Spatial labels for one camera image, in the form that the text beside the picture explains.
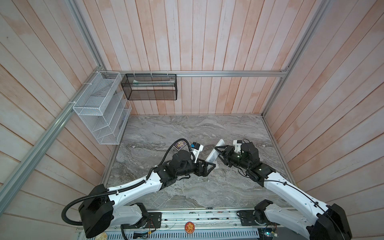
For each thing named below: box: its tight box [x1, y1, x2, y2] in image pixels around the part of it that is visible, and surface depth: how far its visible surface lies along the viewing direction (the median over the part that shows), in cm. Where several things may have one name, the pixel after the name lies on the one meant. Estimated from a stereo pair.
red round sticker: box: [184, 221, 195, 234], surface depth 73 cm
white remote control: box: [205, 139, 226, 162], surface depth 77 cm
